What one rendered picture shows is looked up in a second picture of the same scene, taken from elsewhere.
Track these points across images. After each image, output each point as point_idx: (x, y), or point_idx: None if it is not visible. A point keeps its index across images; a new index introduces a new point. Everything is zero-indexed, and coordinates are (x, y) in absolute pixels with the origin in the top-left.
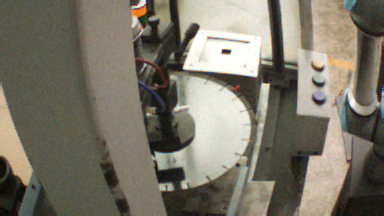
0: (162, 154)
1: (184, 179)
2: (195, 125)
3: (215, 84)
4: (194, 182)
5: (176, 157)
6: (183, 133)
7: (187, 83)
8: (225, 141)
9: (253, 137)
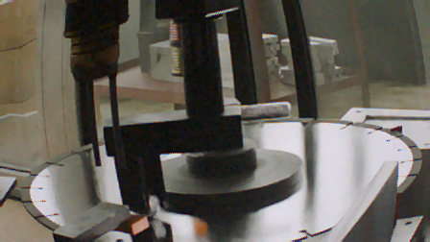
0: (191, 210)
1: (236, 239)
2: (303, 174)
3: (361, 128)
4: (263, 241)
5: (230, 213)
6: (266, 175)
7: (304, 130)
8: (362, 182)
9: (415, 172)
